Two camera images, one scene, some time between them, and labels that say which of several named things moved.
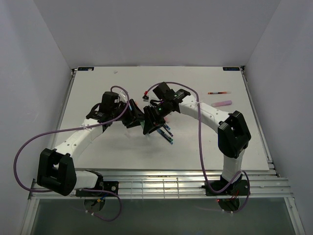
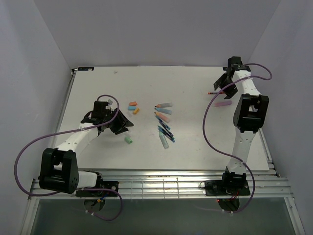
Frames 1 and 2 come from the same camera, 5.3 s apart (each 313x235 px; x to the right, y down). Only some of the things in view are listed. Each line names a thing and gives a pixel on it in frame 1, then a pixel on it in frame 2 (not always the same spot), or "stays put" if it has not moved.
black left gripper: x=136 y=113 → x=121 y=119
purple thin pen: x=166 y=128 stays put
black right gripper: x=151 y=122 → x=230 y=92
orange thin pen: x=219 y=93 stays put
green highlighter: x=142 y=124 → x=163 y=140
